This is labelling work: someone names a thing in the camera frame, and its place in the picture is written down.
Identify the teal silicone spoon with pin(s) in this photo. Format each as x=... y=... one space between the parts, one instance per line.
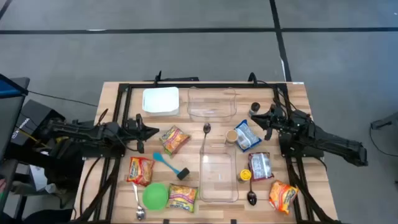
x=160 y=157

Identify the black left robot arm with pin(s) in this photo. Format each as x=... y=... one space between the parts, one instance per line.
x=84 y=133

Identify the white plastic bin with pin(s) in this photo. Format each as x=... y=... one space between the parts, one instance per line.
x=160 y=99

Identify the small clear plastic bin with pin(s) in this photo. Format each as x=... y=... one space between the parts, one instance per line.
x=211 y=105

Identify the black metal table frame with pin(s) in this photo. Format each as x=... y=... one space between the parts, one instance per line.
x=202 y=85

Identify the red beef ramen packet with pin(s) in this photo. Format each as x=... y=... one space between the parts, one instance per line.
x=140 y=170

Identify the dark computer monitor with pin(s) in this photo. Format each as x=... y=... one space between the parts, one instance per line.
x=9 y=109

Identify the dark steel spoon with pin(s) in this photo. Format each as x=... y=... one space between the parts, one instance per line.
x=252 y=197
x=206 y=127

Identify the large clear plastic bin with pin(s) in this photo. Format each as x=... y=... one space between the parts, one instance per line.
x=217 y=174

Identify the white paper bag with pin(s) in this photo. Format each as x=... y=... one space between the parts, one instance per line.
x=38 y=177

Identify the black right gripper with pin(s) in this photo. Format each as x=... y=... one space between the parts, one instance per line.
x=280 y=121

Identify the silver metal spoon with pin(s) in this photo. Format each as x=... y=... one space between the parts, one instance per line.
x=140 y=213

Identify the black box white logo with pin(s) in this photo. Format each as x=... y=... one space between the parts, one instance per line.
x=34 y=113

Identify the red ramen packet white back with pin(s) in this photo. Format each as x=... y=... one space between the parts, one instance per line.
x=260 y=166

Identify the yellow-lid spice jar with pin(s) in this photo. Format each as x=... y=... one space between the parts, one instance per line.
x=245 y=175

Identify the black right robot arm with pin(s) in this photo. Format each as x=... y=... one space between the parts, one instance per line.
x=335 y=143

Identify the tan-lid spice jar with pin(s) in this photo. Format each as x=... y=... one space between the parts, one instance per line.
x=231 y=136

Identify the blue ramen packet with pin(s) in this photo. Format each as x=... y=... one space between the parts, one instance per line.
x=247 y=135

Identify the dark grey stand foot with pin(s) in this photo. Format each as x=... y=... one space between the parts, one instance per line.
x=385 y=122

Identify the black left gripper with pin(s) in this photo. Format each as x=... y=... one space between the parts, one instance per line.
x=133 y=127

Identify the green plastic bowl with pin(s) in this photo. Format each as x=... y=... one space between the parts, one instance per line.
x=155 y=196

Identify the orange ramen packet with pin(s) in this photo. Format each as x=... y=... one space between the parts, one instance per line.
x=282 y=196

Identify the lime chili shrimp ramen packet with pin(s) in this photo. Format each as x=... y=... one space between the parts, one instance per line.
x=174 y=140
x=182 y=197

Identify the black-lid spice jar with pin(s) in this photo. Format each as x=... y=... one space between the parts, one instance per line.
x=255 y=106

